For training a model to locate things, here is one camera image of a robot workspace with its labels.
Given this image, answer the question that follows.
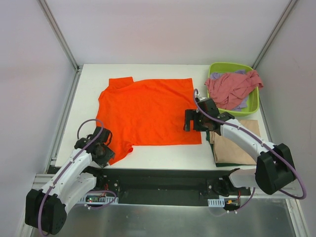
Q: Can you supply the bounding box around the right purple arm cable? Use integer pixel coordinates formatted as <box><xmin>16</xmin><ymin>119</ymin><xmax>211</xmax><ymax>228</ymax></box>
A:
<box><xmin>193</xmin><ymin>88</ymin><xmax>308</xmax><ymax>199</ymax></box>

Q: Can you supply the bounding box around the folded dark green t shirt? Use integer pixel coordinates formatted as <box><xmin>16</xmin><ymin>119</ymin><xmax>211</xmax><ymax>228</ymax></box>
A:
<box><xmin>205</xmin><ymin>130</ymin><xmax>257</xmax><ymax>168</ymax></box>

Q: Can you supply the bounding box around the right aluminium frame post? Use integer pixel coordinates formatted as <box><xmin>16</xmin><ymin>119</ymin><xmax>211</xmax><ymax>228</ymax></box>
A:
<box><xmin>252</xmin><ymin>0</ymin><xmax>299</xmax><ymax>69</ymax></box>

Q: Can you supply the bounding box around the green plastic basin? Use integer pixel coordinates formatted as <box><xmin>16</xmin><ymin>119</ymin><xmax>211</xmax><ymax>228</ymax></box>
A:
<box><xmin>208</xmin><ymin>62</ymin><xmax>260</xmax><ymax>117</ymax></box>

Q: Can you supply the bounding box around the orange t shirt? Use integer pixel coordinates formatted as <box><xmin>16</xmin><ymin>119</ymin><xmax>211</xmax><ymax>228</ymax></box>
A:
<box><xmin>96</xmin><ymin>77</ymin><xmax>201</xmax><ymax>165</ymax></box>

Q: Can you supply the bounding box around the left aluminium frame post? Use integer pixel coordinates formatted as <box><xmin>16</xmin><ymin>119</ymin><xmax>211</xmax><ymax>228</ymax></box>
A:
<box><xmin>37</xmin><ymin>0</ymin><xmax>79</xmax><ymax>71</ymax></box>

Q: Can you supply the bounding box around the lavender t shirt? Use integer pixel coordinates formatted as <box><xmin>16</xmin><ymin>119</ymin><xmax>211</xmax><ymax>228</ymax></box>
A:
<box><xmin>205</xmin><ymin>70</ymin><xmax>248</xmax><ymax>111</ymax></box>

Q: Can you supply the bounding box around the left aluminium table rail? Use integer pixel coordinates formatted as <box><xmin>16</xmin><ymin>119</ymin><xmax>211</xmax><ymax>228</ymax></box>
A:
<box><xmin>44</xmin><ymin>65</ymin><xmax>83</xmax><ymax>174</ymax></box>

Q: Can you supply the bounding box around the left white cable duct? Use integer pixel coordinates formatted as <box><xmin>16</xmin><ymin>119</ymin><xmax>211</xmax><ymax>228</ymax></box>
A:
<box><xmin>77</xmin><ymin>195</ymin><xmax>119</xmax><ymax>205</ymax></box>

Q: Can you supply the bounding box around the pink t shirt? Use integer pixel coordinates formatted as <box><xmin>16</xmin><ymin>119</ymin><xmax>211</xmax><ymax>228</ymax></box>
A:
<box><xmin>204</xmin><ymin>70</ymin><xmax>263</xmax><ymax>111</ymax></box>

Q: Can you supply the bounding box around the folded beige t shirt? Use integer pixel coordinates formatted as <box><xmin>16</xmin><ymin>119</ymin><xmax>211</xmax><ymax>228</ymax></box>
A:
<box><xmin>209</xmin><ymin>119</ymin><xmax>261</xmax><ymax>164</ymax></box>

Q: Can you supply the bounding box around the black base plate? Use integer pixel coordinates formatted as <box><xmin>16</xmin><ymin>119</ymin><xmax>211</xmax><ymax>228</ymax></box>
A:
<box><xmin>84</xmin><ymin>166</ymin><xmax>250</xmax><ymax>206</ymax></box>

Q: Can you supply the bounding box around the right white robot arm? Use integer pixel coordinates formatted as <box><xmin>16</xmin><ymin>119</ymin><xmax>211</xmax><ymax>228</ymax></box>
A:
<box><xmin>184</xmin><ymin>98</ymin><xmax>297</xmax><ymax>195</ymax></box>

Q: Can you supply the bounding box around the white cable duct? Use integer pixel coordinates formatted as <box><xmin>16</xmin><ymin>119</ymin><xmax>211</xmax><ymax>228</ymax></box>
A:
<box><xmin>207</xmin><ymin>198</ymin><xmax>225</xmax><ymax>208</ymax></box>
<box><xmin>77</xmin><ymin>195</ymin><xmax>119</xmax><ymax>205</ymax></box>

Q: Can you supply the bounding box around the right white cable duct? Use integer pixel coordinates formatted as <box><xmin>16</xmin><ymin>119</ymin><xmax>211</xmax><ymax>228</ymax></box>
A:
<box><xmin>207</xmin><ymin>198</ymin><xmax>225</xmax><ymax>208</ymax></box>

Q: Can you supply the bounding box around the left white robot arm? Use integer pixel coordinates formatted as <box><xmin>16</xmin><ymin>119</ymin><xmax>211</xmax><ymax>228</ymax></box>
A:
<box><xmin>25</xmin><ymin>126</ymin><xmax>115</xmax><ymax>236</ymax></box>

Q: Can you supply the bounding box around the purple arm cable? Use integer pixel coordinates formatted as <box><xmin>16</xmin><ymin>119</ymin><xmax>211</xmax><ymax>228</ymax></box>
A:
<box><xmin>193</xmin><ymin>88</ymin><xmax>308</xmax><ymax>199</ymax></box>
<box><xmin>38</xmin><ymin>118</ymin><xmax>106</xmax><ymax>237</ymax></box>

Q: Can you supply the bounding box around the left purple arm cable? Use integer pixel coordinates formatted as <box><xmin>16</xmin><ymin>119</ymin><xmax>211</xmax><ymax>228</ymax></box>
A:
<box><xmin>38</xmin><ymin>118</ymin><xmax>106</xmax><ymax>237</ymax></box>

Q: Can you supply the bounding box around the aluminium frame post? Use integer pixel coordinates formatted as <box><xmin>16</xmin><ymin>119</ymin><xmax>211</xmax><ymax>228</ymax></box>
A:
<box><xmin>37</xmin><ymin>0</ymin><xmax>79</xmax><ymax>71</ymax></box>
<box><xmin>252</xmin><ymin>0</ymin><xmax>299</xmax><ymax>69</ymax></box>

